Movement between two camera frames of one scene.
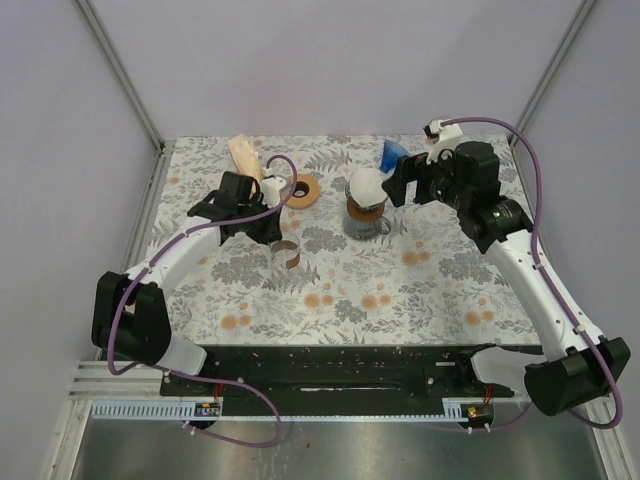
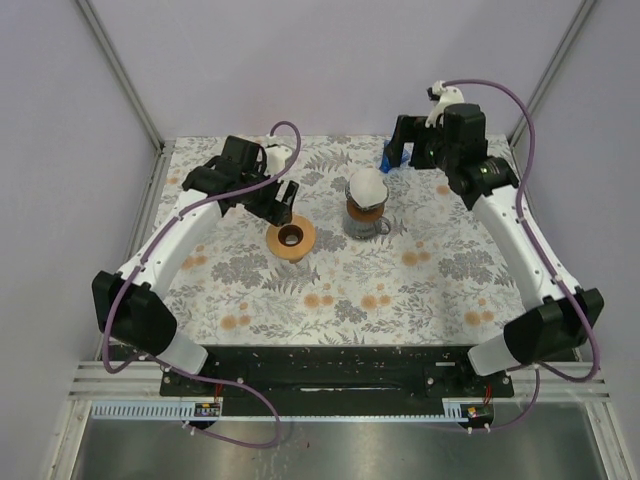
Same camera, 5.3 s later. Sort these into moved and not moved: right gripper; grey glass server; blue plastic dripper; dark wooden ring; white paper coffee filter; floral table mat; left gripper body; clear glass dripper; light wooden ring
Moved: light wooden ring; right gripper; left gripper body
Not moved: clear glass dripper; blue plastic dripper; floral table mat; white paper coffee filter; grey glass server; dark wooden ring
